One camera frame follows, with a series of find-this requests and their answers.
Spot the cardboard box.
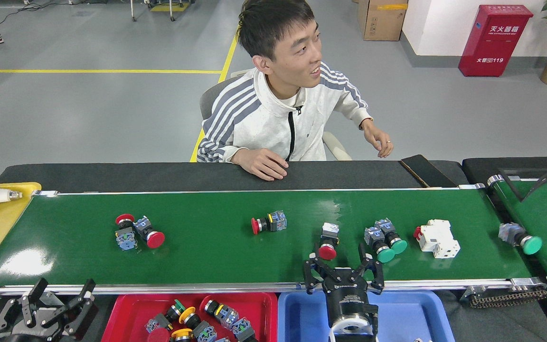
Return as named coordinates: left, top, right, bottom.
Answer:
left=358, top=0, right=409, bottom=41

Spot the person's left hand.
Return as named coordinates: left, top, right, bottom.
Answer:
left=362, top=120, right=394, bottom=159

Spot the black smartphone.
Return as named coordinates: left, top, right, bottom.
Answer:
left=400, top=154, right=458, bottom=189

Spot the red plastic tray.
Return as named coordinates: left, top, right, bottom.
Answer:
left=101, top=293, right=279, bottom=342

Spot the person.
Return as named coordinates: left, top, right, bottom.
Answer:
left=197, top=0, right=378, bottom=164

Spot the white wheeled stand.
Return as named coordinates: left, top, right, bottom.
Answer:
left=130, top=0, right=193, bottom=22

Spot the red fire extinguisher cabinet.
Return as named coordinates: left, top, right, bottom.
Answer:
left=458, top=5, right=534, bottom=77

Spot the white circuit breaker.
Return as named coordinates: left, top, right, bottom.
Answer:
left=413, top=219, right=461, bottom=259

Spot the person's right hand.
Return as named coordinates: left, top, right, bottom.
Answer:
left=231, top=148, right=289, bottom=181

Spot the conveyor drive chain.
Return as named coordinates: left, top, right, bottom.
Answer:
left=461, top=285, right=547, bottom=309

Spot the blue plastic tray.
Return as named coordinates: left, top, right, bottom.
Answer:
left=277, top=291, right=455, bottom=342

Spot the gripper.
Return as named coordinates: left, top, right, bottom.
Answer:
left=303, top=243, right=385, bottom=326
left=0, top=278, right=98, bottom=342

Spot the long green conveyor belt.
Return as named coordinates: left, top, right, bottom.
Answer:
left=0, top=185, right=547, bottom=300

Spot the green mushroom push button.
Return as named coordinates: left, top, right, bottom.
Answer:
left=498, top=222, right=543, bottom=256
left=231, top=317, right=258, bottom=342
left=364, top=226, right=396, bottom=264
left=145, top=299, right=186, bottom=333
left=375, top=218, right=408, bottom=255

